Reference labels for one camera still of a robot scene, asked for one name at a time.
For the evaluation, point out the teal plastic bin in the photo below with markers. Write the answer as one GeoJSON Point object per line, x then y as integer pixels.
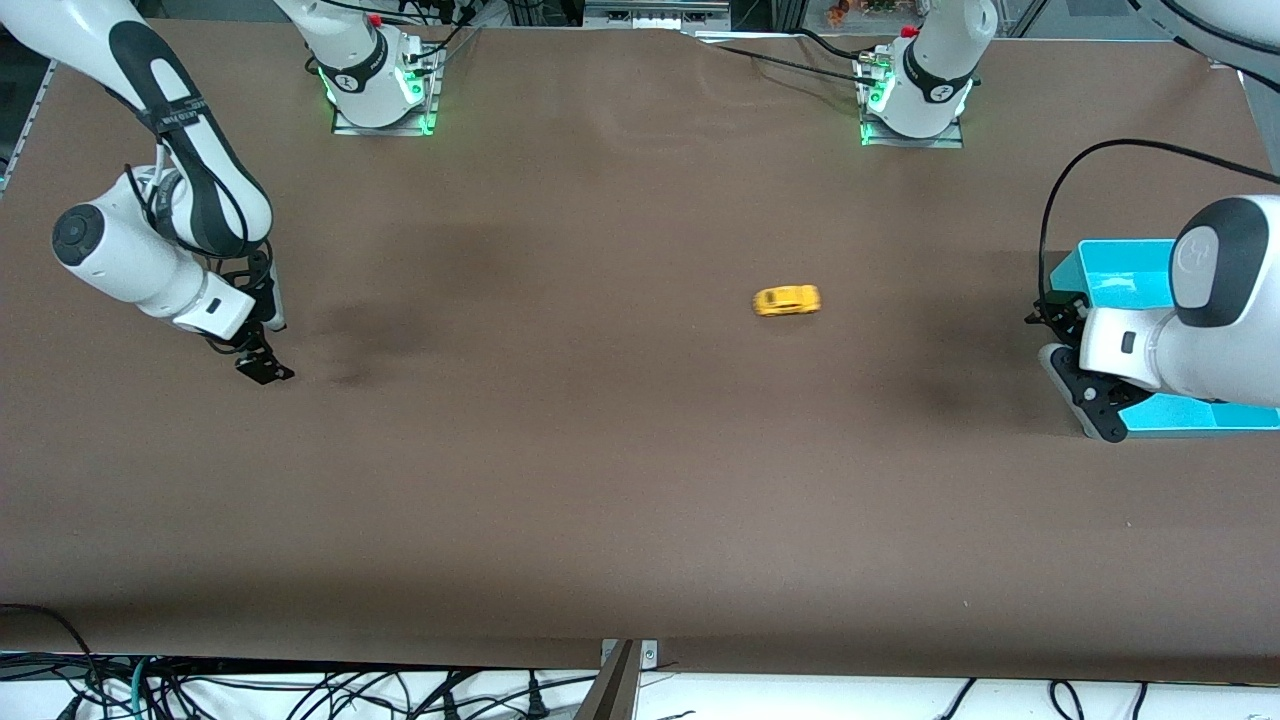
{"type": "Point", "coordinates": [1120, 275]}

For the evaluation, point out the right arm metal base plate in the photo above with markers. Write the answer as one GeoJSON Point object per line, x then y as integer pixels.
{"type": "Point", "coordinates": [345, 128]}

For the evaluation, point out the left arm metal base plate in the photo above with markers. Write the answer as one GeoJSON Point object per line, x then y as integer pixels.
{"type": "Point", "coordinates": [950, 142]}

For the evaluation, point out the brown table cover sheet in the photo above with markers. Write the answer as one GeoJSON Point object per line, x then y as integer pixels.
{"type": "Point", "coordinates": [640, 450]}

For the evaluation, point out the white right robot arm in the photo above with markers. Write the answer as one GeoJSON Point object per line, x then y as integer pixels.
{"type": "Point", "coordinates": [120, 260]}

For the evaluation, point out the grey metal frame box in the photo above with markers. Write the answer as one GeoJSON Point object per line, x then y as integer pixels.
{"type": "Point", "coordinates": [655, 15]}

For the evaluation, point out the aluminium table edge rail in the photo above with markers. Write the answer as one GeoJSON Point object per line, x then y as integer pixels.
{"type": "Point", "coordinates": [45, 85]}

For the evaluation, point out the small orange figure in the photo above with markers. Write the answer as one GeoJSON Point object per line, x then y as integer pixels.
{"type": "Point", "coordinates": [838, 12]}

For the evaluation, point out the yellow beetle toy car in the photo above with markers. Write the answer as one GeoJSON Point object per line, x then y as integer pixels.
{"type": "Point", "coordinates": [787, 300]}

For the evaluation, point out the small metal table bracket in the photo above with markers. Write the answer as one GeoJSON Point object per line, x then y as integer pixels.
{"type": "Point", "coordinates": [650, 655]}

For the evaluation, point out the dark metal beam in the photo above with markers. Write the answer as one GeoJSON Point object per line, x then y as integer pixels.
{"type": "Point", "coordinates": [610, 690]}

